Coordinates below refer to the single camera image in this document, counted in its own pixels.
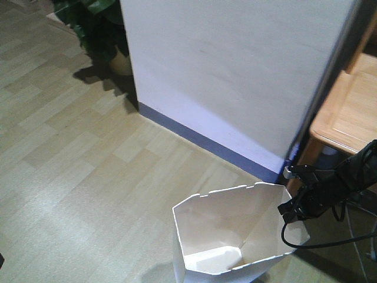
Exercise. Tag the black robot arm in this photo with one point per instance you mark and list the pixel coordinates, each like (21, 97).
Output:
(356, 173)

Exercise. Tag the green potted plant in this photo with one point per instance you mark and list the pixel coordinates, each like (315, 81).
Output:
(99, 27)

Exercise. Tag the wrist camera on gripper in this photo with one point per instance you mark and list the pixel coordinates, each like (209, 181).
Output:
(296, 171)

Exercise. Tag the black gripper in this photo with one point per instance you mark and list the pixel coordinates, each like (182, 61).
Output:
(316, 195)

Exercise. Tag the white plastic trash bin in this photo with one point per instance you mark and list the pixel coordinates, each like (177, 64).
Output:
(229, 235)

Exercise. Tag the wooden desk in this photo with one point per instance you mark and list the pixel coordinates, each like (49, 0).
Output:
(346, 120)

